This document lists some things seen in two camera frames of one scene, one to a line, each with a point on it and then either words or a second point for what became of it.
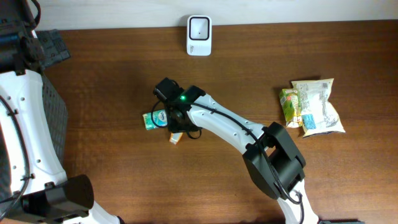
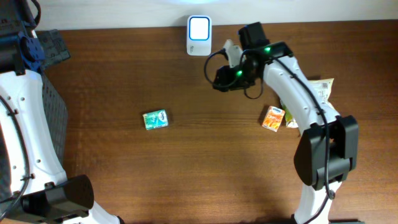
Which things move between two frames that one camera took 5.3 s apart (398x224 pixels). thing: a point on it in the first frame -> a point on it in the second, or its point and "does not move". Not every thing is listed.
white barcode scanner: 199,35 does not move
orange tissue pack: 175,137 -> 273,119
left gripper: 56,44 does not move
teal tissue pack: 155,119 does not move
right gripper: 173,128 -> 223,75
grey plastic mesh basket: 59,115 does not move
